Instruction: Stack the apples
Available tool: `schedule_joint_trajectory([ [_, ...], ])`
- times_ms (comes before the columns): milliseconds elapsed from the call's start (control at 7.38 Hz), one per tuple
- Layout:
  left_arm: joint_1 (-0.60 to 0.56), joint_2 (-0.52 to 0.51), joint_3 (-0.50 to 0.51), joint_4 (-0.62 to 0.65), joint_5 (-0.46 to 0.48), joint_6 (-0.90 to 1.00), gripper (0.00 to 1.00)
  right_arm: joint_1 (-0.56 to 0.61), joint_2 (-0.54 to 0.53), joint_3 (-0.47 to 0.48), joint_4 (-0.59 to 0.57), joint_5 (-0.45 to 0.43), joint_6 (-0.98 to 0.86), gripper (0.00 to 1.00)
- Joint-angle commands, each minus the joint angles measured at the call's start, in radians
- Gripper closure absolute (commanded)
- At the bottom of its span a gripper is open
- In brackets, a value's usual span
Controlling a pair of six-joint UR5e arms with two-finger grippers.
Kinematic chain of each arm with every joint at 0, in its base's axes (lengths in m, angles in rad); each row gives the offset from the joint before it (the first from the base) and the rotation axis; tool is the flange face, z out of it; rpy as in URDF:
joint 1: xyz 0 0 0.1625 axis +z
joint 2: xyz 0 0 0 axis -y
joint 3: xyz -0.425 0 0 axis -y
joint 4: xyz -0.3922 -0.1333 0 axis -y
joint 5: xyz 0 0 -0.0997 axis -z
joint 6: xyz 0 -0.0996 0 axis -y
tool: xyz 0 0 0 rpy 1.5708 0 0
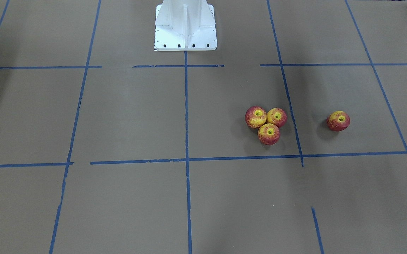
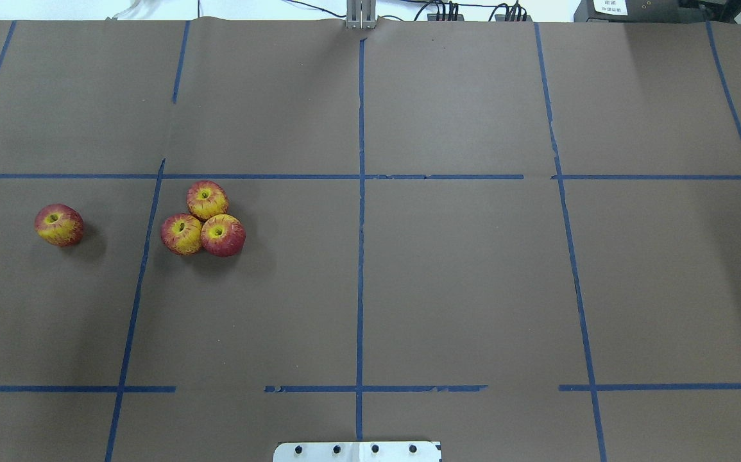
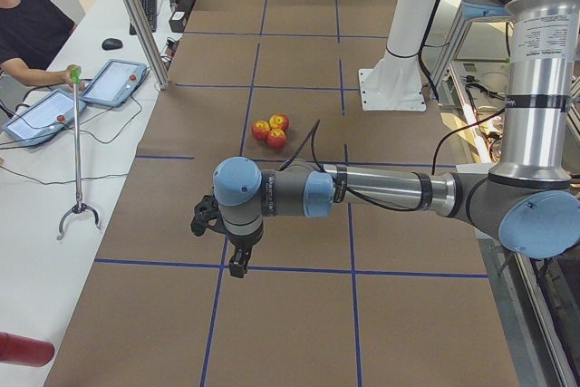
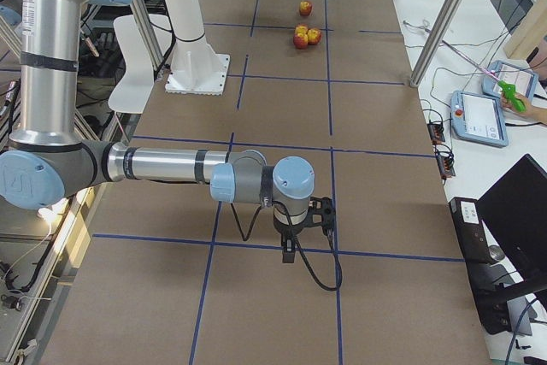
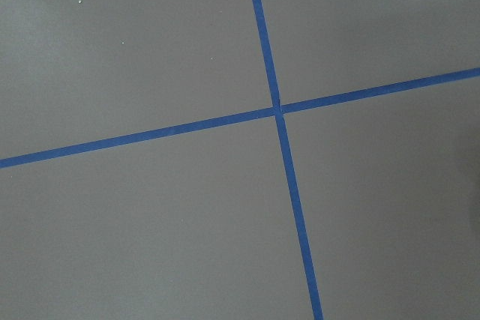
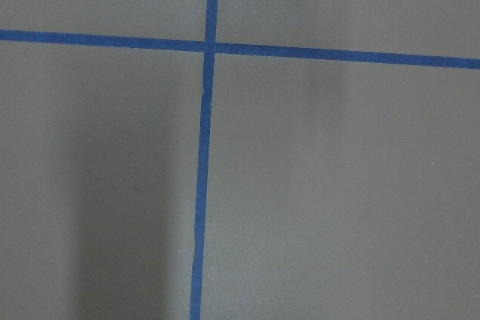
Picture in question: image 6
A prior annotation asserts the long blue tape strip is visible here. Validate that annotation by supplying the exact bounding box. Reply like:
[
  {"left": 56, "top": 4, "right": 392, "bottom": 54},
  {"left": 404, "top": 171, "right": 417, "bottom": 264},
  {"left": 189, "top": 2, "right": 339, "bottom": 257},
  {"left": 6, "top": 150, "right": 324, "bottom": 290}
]
[{"left": 189, "top": 0, "right": 218, "bottom": 319}]

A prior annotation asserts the crossing blue tape strip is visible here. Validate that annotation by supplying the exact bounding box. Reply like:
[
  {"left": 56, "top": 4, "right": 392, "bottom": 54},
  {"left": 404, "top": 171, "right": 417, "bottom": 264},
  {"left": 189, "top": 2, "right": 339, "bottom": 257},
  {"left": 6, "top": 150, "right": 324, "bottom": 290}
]
[{"left": 1, "top": 29, "right": 479, "bottom": 70}]

